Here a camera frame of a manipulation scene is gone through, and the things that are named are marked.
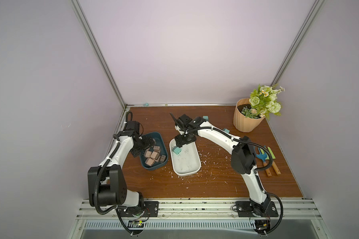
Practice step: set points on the green artificial flower plant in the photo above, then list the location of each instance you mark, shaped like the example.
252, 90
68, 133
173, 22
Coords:
263, 102

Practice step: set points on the left corner aluminium post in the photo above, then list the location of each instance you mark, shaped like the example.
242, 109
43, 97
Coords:
97, 50

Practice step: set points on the peach ribbed flower pot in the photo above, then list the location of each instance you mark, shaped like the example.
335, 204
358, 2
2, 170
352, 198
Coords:
240, 121

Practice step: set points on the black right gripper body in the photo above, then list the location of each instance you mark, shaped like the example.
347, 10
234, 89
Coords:
185, 139

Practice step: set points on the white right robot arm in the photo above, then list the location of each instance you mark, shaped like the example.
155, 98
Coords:
243, 156

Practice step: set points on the white storage tray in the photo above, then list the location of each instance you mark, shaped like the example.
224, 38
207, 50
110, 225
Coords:
187, 162

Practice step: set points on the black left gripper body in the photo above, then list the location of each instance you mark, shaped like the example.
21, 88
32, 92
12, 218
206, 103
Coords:
142, 143

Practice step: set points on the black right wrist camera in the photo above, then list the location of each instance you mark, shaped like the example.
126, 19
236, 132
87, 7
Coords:
183, 121

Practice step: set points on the dark teal storage tray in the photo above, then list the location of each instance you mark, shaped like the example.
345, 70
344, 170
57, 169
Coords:
159, 142

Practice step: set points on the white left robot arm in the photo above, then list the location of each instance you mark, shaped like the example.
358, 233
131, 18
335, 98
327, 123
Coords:
107, 186

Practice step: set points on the right corner aluminium post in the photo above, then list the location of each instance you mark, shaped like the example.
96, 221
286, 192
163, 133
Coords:
307, 24

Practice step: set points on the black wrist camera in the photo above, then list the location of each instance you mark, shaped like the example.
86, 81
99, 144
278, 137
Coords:
133, 126
183, 121

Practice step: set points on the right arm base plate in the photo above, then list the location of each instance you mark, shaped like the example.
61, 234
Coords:
249, 209

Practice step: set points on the green garden fork tool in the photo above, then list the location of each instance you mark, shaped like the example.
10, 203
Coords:
274, 165

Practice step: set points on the aluminium front rail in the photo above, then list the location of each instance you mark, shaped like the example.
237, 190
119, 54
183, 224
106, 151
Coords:
225, 208

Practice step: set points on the corner aluminium post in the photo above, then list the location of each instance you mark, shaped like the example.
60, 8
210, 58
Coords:
97, 50
307, 24

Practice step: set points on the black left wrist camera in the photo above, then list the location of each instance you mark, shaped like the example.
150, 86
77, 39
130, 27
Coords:
133, 126

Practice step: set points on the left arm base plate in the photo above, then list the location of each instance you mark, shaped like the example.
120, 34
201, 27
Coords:
148, 209

